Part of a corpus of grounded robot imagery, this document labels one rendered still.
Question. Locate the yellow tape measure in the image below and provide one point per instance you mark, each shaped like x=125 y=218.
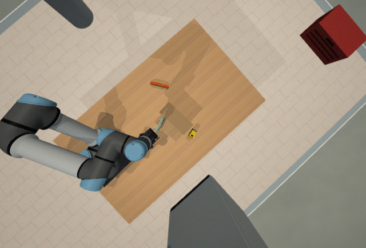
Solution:
x=192 y=133

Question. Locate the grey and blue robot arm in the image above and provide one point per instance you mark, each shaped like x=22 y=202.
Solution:
x=32 y=112

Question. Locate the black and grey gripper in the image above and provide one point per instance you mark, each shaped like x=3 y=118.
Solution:
x=151 y=134

